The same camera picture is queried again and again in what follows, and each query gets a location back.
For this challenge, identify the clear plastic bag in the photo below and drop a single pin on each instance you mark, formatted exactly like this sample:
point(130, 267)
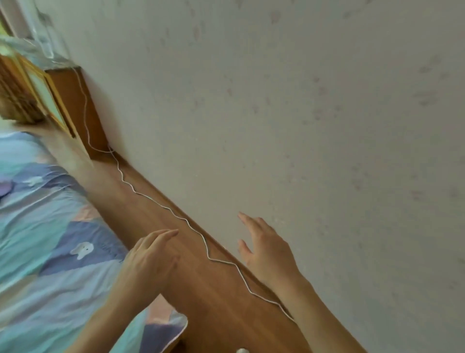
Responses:
point(47, 32)

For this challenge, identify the brown wooden slatted panel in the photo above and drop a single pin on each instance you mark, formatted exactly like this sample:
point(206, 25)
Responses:
point(16, 94)

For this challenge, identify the wooden framed glass panel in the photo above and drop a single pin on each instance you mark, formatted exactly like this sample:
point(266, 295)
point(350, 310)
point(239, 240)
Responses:
point(45, 92)

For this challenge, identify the blue patchwork quilt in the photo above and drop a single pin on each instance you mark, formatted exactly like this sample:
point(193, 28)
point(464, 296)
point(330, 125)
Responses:
point(54, 236)

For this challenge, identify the person's right hand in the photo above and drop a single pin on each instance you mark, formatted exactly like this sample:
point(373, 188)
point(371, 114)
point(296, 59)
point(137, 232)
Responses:
point(270, 254)

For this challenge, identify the person's left forearm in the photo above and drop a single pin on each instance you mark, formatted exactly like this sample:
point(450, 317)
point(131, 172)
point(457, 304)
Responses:
point(112, 314)

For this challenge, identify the person's right forearm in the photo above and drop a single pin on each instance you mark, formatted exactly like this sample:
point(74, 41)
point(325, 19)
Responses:
point(319, 320)

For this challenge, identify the wooden bed headboard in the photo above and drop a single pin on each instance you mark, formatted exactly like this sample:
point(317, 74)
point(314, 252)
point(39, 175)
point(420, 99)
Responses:
point(203, 291)

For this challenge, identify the brown wooden nightstand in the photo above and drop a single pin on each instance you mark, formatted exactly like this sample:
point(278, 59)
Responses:
point(81, 109)

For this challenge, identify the person's right thumb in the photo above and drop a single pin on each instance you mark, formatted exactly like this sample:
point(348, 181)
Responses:
point(245, 251)

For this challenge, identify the person's left hand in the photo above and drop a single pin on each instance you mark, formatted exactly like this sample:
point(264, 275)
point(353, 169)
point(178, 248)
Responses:
point(145, 260)

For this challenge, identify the person's left thumb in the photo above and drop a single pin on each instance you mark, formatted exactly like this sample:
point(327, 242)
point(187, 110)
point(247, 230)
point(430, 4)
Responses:
point(173, 265)

